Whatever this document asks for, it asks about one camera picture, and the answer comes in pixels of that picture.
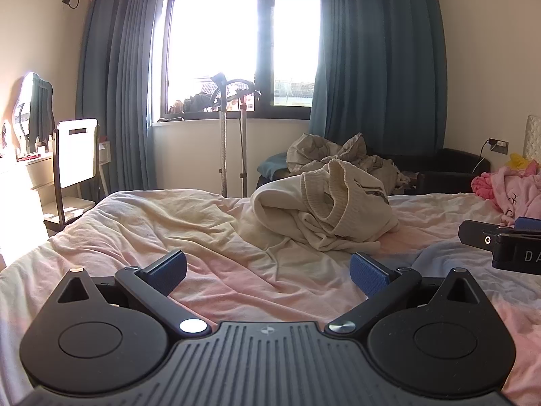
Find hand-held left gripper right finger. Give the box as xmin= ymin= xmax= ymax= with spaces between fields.
xmin=325 ymin=251 xmax=485 ymax=336

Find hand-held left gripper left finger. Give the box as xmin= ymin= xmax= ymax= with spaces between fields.
xmin=56 ymin=250 xmax=213 ymax=337

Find cream knit sweater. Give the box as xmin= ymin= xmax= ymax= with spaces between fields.
xmin=250 ymin=158 xmax=400 ymax=254

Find pink printed clothes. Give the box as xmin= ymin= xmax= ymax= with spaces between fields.
xmin=471 ymin=165 xmax=541 ymax=225

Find pink bed blanket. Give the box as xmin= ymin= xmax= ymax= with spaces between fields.
xmin=0 ymin=190 xmax=541 ymax=406

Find black armchair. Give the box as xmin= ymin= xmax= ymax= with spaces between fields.
xmin=256 ymin=148 xmax=491 ymax=197

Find white padded headboard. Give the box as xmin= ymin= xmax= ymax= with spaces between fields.
xmin=522 ymin=114 xmax=541 ymax=161

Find beige quilted jacket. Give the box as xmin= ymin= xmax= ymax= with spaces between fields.
xmin=286 ymin=132 xmax=419 ymax=187

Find garment steamer stand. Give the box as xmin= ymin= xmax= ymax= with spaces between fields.
xmin=210 ymin=72 xmax=263 ymax=199

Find teal cloth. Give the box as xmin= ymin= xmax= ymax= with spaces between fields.
xmin=259 ymin=154 xmax=290 ymax=176

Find white backed chair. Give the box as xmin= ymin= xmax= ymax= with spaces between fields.
xmin=44 ymin=118 xmax=102 ymax=238

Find white dresser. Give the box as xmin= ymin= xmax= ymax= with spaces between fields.
xmin=0 ymin=152 xmax=57 ymax=263

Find dark cloth bundle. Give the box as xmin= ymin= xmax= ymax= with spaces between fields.
xmin=169 ymin=91 xmax=220 ymax=113

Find blue curtain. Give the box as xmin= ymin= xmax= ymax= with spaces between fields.
xmin=308 ymin=0 xmax=448 ymax=155
xmin=75 ymin=0 xmax=172 ymax=204

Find wavy framed mirror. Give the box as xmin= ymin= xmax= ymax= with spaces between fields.
xmin=10 ymin=72 xmax=57 ymax=155

